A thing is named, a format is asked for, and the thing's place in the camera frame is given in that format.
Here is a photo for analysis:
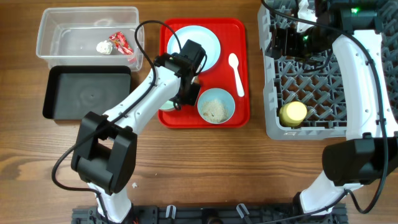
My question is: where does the red serving tray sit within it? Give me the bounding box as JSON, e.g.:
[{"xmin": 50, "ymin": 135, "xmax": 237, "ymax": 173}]
[{"xmin": 158, "ymin": 17, "xmax": 250, "ymax": 129}]

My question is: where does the white tissue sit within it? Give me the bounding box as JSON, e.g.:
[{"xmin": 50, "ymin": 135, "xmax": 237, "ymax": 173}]
[{"xmin": 96, "ymin": 40, "xmax": 113, "ymax": 55}]

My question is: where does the black plastic tray bin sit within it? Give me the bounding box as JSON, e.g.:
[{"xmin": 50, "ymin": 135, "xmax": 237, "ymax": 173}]
[{"xmin": 42, "ymin": 65, "xmax": 131, "ymax": 120}]

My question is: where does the mint green bowl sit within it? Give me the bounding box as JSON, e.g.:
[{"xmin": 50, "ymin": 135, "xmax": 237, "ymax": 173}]
[{"xmin": 159, "ymin": 100, "xmax": 175, "ymax": 111}]

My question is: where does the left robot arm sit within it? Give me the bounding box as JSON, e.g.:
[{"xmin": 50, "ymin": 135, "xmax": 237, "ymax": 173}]
[{"xmin": 71, "ymin": 40, "xmax": 206, "ymax": 223}]

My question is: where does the light blue plate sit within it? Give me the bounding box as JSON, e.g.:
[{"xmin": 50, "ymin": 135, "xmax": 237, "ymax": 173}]
[{"xmin": 175, "ymin": 26, "xmax": 221, "ymax": 72}]

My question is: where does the rice grains pile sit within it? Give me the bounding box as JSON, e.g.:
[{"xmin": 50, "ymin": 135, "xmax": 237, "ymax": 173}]
[{"xmin": 200, "ymin": 99, "xmax": 229, "ymax": 124}]

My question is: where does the clear plastic bin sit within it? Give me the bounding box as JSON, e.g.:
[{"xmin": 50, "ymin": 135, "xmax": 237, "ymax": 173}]
[{"xmin": 36, "ymin": 6, "xmax": 143, "ymax": 72}]

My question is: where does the red snack wrapper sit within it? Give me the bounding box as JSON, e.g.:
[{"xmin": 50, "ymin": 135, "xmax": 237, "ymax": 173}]
[{"xmin": 109, "ymin": 31, "xmax": 136, "ymax": 63}]

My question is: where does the white plastic spoon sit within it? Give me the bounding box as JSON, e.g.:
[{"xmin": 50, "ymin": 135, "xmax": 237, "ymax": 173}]
[{"xmin": 228, "ymin": 53, "xmax": 245, "ymax": 97}]

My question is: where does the yellow plastic cup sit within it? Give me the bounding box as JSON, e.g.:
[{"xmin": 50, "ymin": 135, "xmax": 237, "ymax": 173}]
[{"xmin": 279, "ymin": 101, "xmax": 307, "ymax": 127}]

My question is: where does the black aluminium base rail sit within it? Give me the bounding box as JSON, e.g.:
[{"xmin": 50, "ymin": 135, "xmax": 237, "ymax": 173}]
[{"xmin": 71, "ymin": 203, "xmax": 348, "ymax": 224}]

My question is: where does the grey dishwasher rack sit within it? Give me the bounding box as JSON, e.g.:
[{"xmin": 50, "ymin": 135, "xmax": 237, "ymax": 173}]
[{"xmin": 257, "ymin": 1, "xmax": 389, "ymax": 140}]

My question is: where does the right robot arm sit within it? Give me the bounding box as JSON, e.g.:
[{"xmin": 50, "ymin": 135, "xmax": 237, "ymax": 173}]
[{"xmin": 265, "ymin": 0, "xmax": 397, "ymax": 216}]

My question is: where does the light blue bowl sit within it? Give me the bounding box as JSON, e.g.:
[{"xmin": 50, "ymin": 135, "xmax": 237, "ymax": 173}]
[{"xmin": 197, "ymin": 88, "xmax": 236, "ymax": 124}]

